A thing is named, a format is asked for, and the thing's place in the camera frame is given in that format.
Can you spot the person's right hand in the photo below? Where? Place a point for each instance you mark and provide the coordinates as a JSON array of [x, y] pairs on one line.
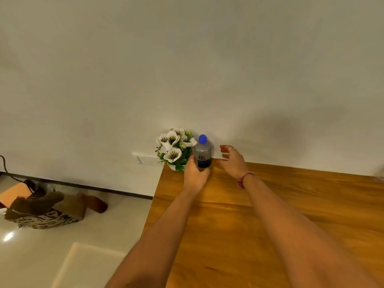
[[235, 164]]

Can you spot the person's left hand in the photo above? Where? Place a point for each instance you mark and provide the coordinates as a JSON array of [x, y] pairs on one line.
[[193, 178]]

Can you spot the large clear solution bottle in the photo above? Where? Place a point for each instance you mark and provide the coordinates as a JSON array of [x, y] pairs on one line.
[[203, 154]]

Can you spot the dark blue bottle cap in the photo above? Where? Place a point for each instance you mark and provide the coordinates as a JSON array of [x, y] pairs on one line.
[[203, 139]]

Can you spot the person's right forearm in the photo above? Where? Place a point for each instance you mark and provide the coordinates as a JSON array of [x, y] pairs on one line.
[[294, 236]]

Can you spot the person's left forearm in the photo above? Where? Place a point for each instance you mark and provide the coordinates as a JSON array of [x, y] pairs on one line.
[[156, 245]]

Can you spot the white flower potted plant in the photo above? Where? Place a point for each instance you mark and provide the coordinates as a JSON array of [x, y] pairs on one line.
[[172, 154]]

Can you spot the brown patterned bag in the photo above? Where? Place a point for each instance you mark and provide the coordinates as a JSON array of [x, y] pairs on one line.
[[45, 212]]

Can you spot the orange flat box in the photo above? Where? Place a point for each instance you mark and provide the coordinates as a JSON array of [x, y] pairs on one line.
[[15, 193]]

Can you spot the white wall socket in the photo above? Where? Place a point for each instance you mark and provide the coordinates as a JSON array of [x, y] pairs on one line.
[[147, 159]]

